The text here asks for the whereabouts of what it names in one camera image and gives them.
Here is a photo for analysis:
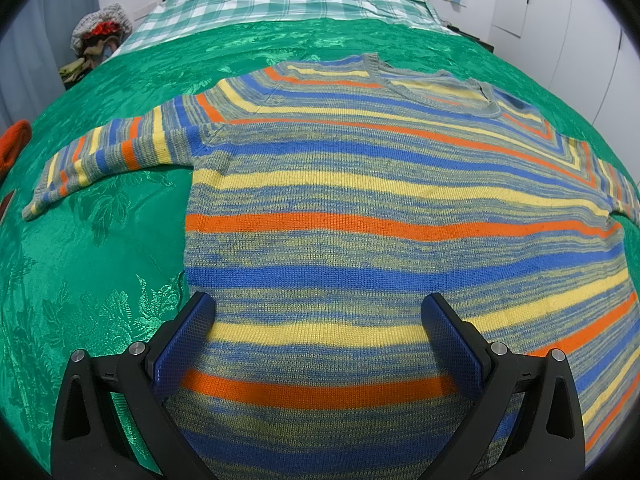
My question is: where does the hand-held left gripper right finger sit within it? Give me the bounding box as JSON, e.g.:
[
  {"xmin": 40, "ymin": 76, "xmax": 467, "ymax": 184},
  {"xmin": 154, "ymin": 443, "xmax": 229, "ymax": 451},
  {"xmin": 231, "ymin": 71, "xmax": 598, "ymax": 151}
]
[{"xmin": 421, "ymin": 291, "xmax": 587, "ymax": 480}]

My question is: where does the grey curtain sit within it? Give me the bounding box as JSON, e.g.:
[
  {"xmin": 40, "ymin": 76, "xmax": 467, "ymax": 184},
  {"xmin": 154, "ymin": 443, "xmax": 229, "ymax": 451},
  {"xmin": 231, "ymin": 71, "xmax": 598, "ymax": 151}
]
[{"xmin": 0, "ymin": 0, "xmax": 108, "ymax": 128}]

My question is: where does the orange cloth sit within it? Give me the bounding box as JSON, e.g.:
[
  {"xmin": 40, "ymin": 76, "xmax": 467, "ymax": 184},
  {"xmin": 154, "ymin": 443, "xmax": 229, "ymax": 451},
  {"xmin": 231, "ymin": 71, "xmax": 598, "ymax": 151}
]
[{"xmin": 0, "ymin": 120, "xmax": 34, "ymax": 179}]

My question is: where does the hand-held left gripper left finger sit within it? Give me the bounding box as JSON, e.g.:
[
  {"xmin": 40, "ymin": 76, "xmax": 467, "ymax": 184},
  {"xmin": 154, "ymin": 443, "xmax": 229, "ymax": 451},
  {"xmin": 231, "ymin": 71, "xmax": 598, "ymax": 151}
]
[{"xmin": 50, "ymin": 291, "xmax": 217, "ymax": 480}]

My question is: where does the green floral blanket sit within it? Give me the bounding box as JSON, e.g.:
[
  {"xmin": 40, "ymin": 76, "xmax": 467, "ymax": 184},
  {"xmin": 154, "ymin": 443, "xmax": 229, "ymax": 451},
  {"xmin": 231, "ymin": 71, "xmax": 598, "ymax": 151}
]
[{"xmin": 0, "ymin": 17, "xmax": 640, "ymax": 480}]

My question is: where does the dark nightstand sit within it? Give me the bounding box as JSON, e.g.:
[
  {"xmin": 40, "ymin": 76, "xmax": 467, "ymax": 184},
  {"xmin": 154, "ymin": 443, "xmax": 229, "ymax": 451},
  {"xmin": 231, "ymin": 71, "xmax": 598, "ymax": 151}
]
[{"xmin": 446, "ymin": 23, "xmax": 496, "ymax": 55}]

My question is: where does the pile of assorted clothes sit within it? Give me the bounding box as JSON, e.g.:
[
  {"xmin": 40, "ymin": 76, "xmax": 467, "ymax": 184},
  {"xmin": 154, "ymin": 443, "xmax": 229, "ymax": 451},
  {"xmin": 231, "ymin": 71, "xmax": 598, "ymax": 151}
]
[{"xmin": 57, "ymin": 2, "xmax": 136, "ymax": 92}]

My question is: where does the green plaid bed sheet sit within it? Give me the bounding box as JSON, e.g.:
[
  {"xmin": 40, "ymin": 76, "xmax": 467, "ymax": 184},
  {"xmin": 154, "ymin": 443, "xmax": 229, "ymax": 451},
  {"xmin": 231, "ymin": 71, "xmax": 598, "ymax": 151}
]
[{"xmin": 107, "ymin": 0, "xmax": 455, "ymax": 64}]

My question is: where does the striped knit sweater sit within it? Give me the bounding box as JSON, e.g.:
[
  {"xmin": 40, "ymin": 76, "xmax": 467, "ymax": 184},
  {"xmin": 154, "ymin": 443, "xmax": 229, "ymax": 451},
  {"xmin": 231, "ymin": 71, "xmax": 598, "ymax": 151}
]
[{"xmin": 21, "ymin": 52, "xmax": 640, "ymax": 480}]

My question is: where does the white wardrobe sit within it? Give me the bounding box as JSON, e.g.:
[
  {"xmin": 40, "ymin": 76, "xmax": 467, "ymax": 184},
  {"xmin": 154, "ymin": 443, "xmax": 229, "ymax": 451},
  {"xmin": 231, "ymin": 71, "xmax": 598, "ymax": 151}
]
[{"xmin": 520, "ymin": 0, "xmax": 640, "ymax": 128}]

